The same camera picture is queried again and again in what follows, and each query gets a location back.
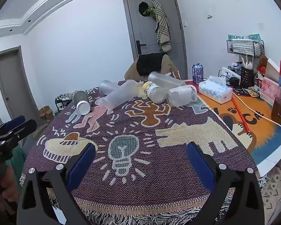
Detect tall frosted clear cup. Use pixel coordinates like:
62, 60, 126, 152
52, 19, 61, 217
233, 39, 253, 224
103, 80, 143, 110

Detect blue drink can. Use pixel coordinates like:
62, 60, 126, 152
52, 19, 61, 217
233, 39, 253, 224
192, 63, 204, 84

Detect green hanging item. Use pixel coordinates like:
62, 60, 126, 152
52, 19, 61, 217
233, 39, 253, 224
144, 7, 156, 18

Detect long frosted clear cup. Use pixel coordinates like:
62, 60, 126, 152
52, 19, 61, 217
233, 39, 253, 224
147, 71, 186, 88

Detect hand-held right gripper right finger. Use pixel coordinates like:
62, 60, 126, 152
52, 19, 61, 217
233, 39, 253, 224
186, 142, 265, 225

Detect person's left hand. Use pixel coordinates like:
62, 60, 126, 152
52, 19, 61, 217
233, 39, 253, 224
0, 169, 19, 202

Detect shoe rack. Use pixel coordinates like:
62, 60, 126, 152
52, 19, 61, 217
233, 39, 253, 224
55, 94, 74, 116

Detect small dark snack packet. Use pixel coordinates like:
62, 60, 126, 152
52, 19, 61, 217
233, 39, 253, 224
242, 87, 261, 98

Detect white plastic utensils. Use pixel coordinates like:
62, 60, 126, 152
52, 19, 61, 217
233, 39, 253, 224
241, 56, 253, 70

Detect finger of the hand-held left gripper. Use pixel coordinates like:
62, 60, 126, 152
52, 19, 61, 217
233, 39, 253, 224
2, 115, 26, 134
5, 119, 37, 144

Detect brown plush toy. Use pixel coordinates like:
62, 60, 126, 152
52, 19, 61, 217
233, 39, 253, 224
256, 55, 268, 74

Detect plain grey door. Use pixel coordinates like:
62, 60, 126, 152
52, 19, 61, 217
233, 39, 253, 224
0, 46, 41, 127

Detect patterned white cloth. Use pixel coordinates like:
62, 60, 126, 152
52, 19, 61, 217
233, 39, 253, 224
260, 166, 281, 218

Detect black wire basket rack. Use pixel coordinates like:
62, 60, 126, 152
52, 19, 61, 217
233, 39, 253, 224
226, 39, 265, 58

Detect grey door with hooks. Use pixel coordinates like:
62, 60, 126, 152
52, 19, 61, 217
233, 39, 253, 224
122, 0, 188, 80

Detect green cloth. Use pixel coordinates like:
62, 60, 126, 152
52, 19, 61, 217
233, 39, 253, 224
5, 145, 27, 185

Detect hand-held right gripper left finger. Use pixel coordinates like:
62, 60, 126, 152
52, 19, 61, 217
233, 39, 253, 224
16, 142, 97, 225

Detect black hat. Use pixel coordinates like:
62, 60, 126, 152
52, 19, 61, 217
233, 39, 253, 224
139, 1, 149, 17

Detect black door lock handle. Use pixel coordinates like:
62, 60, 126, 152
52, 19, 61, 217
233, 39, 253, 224
136, 40, 147, 54

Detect white cable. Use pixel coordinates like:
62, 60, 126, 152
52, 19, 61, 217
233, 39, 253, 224
232, 91, 281, 137

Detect white tissue pack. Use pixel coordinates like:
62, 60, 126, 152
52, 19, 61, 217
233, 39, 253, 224
199, 76, 233, 104

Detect white paper box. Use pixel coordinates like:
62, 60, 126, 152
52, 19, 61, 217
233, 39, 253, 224
264, 58, 281, 78

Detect small frosted clear cup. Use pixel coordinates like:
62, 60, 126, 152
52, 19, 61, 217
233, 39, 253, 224
99, 80, 119, 96

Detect white power strip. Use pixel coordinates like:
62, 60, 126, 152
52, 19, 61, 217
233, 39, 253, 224
221, 67, 241, 78

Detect cardboard box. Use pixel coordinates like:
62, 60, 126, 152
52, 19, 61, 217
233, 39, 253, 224
39, 106, 54, 125

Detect black mesh utensil holder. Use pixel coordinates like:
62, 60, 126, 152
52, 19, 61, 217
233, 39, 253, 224
240, 67, 254, 87

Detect crumpled clear plastic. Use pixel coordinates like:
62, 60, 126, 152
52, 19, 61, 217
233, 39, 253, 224
136, 81, 147, 99

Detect purple printed woven blanket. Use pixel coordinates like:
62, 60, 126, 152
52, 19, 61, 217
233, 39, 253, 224
20, 81, 266, 225

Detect clear bottle with yellow cap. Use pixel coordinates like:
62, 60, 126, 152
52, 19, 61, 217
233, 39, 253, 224
142, 82, 168, 104

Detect red stick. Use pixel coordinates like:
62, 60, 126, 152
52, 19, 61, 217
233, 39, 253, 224
231, 96, 251, 134

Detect plaid scarf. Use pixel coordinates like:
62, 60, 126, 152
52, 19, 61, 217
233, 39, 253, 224
152, 0, 171, 52

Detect black cloth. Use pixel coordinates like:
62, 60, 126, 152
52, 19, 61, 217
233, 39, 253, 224
136, 53, 165, 75

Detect pink flowered box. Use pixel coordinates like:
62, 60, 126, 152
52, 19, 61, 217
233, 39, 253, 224
260, 77, 281, 106

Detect tan chair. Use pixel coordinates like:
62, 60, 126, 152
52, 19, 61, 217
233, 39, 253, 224
125, 54, 181, 80

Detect grey cup with white rim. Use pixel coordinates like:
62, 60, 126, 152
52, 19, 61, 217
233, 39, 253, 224
72, 90, 92, 115

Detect orange cartoon desk mat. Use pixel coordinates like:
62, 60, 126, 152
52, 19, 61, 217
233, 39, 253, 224
198, 91, 281, 167

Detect wide frosted clear cup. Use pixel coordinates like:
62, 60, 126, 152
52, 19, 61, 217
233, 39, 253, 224
166, 85, 198, 106

